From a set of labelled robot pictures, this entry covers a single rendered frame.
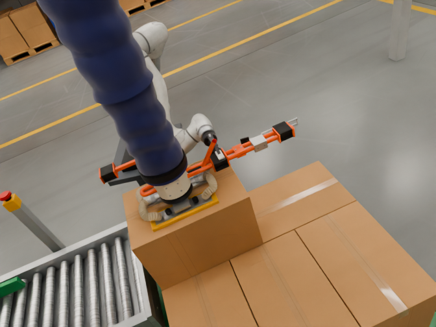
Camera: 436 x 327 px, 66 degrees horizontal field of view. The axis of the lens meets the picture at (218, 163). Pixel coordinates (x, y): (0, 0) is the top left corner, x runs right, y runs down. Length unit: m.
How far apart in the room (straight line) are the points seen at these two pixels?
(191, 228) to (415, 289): 1.04
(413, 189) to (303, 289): 1.43
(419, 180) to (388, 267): 1.25
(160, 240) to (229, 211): 0.35
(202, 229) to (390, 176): 1.78
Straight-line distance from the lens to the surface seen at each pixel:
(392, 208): 2.76
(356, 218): 1.99
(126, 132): 1.35
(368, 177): 2.94
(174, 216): 1.62
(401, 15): 4.18
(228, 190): 1.66
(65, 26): 1.20
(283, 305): 1.74
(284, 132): 1.66
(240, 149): 1.63
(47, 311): 2.27
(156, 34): 2.00
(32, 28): 8.72
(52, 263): 2.44
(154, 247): 1.65
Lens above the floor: 2.13
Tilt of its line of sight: 41 degrees down
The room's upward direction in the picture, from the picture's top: 19 degrees counter-clockwise
